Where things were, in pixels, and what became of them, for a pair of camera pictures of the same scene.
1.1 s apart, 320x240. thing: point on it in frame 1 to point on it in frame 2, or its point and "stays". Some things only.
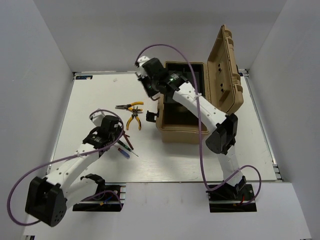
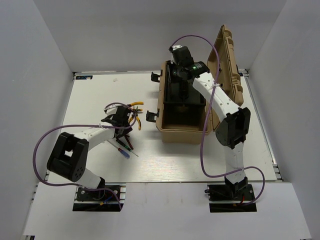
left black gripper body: (116, 134) to (125, 131)
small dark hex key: (125, 136) stays
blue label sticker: (84, 77) stays
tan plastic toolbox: (217, 82) stays
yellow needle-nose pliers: (129, 106) stays
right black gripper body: (150, 84) to (176, 70)
